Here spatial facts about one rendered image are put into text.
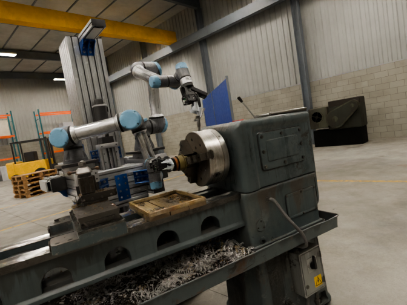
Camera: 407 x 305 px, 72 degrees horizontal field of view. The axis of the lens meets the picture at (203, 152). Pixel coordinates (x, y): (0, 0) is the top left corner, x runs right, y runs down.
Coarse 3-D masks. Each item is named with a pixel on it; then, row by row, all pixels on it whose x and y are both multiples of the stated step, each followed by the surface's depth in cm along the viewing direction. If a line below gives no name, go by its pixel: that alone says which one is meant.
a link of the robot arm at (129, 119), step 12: (108, 120) 167; (120, 120) 164; (132, 120) 165; (60, 132) 162; (72, 132) 164; (84, 132) 165; (96, 132) 166; (108, 132) 169; (60, 144) 162; (72, 144) 167
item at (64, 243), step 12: (72, 216) 137; (120, 216) 123; (48, 228) 133; (60, 228) 135; (72, 228) 136; (84, 228) 113; (96, 228) 112; (108, 228) 114; (120, 228) 116; (60, 240) 110; (72, 240) 108; (84, 240) 110; (96, 240) 112; (60, 252) 105
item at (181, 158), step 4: (176, 156) 153; (180, 156) 153; (184, 156) 156; (176, 160) 150; (180, 160) 151; (184, 160) 152; (176, 164) 150; (180, 164) 150; (184, 164) 151; (188, 164) 154; (176, 168) 150; (180, 168) 151; (184, 168) 153
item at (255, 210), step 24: (264, 192) 156; (288, 192) 166; (312, 192) 175; (264, 216) 157; (288, 216) 165; (312, 216) 176; (240, 240) 162; (264, 240) 155; (312, 240) 180; (264, 264) 161; (288, 264) 169; (240, 288) 178; (264, 288) 160; (288, 288) 168
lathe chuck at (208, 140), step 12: (192, 132) 157; (204, 132) 155; (192, 144) 160; (204, 144) 148; (216, 144) 150; (216, 156) 148; (204, 168) 152; (216, 168) 149; (204, 180) 155; (216, 180) 156
